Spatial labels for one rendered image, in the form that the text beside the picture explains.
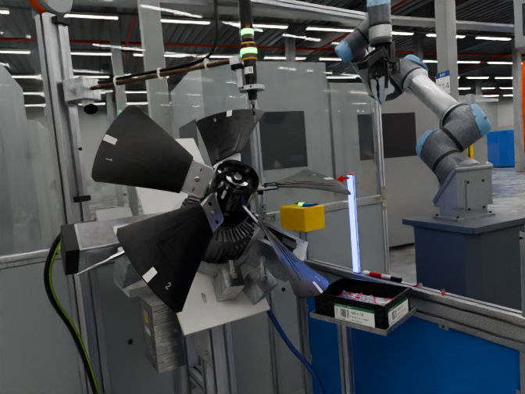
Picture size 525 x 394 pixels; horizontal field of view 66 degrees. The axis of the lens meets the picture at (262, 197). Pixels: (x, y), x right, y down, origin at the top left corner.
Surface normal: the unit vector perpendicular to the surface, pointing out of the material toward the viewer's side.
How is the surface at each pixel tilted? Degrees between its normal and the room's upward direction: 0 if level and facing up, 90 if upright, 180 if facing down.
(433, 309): 90
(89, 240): 50
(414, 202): 90
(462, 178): 90
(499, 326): 90
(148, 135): 77
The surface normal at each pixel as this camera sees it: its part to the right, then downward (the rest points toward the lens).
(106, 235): 0.35, -0.62
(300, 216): -0.84, 0.11
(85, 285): 0.92, -0.04
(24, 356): 0.53, 0.03
